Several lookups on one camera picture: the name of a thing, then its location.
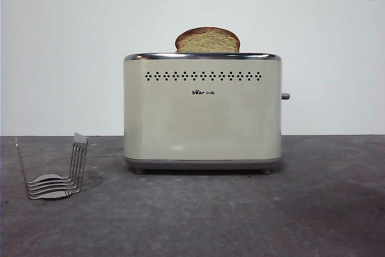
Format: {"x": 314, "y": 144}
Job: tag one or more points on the grey toaster lever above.
{"x": 285, "y": 96}

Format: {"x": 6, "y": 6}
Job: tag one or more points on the cream two-slot toaster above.
{"x": 201, "y": 118}

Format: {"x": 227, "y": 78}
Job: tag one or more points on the brown-crusted bread slice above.
{"x": 207, "y": 40}

